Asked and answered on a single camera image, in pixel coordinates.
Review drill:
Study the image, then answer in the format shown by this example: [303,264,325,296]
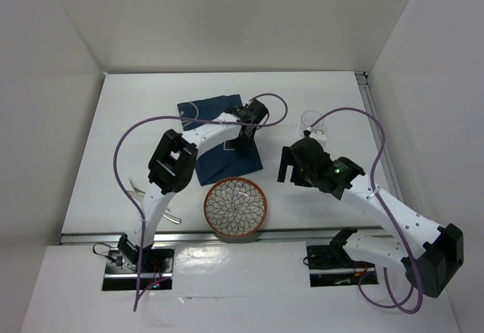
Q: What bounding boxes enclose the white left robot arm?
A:
[118,99,269,272]

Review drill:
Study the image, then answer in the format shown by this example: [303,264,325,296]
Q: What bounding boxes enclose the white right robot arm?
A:
[278,137,464,298]

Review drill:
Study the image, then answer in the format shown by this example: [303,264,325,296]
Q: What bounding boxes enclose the silver fork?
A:
[128,178,146,202]

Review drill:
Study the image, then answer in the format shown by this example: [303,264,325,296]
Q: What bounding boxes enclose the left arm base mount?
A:
[93,236,175,291]

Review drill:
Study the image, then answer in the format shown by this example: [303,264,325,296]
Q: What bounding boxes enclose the silver table knife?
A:
[128,189,182,225]

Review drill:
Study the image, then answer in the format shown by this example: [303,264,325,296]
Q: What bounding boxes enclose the aluminium right side rail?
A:
[355,72,405,201]

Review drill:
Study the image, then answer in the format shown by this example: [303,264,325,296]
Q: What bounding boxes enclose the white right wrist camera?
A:
[302,127,327,148]

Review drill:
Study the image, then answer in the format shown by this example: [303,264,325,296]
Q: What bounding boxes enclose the blue fish placemat cloth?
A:
[176,92,264,187]

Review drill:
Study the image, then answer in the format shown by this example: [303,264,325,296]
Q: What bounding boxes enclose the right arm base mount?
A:
[302,245,378,288]

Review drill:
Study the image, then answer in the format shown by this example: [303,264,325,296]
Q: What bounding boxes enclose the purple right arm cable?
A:
[308,106,424,314]

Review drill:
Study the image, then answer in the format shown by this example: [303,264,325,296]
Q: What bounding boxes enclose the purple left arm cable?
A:
[113,92,290,312]

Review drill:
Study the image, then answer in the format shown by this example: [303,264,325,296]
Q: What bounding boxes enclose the clear plastic cup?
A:
[299,110,324,136]

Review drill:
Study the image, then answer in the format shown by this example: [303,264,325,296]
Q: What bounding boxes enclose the aluminium rail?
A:
[355,72,405,201]
[59,226,383,245]

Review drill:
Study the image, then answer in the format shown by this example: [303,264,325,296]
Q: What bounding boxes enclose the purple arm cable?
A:
[113,92,290,312]
[308,106,424,314]

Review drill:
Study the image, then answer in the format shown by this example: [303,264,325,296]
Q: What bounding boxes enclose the floral ceramic plate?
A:
[203,177,268,238]

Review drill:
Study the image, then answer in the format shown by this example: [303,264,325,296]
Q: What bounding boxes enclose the aluminium front rail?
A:
[59,226,383,245]

